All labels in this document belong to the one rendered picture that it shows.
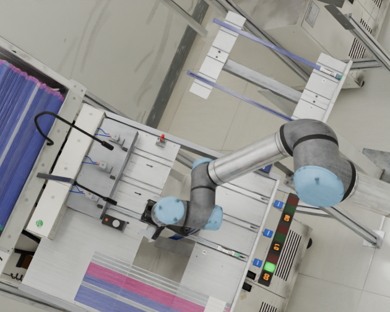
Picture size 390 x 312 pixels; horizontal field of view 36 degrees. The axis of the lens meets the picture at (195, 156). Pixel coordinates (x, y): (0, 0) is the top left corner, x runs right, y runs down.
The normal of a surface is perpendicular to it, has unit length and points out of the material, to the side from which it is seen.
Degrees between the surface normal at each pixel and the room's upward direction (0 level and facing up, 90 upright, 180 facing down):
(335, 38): 90
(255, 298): 90
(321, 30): 90
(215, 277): 46
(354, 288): 0
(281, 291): 90
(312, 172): 17
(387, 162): 0
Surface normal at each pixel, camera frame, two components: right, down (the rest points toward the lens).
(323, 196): -0.16, 0.79
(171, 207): 0.21, -0.18
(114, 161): 0.00, -0.25
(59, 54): 0.64, 0.05
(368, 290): -0.68, -0.43
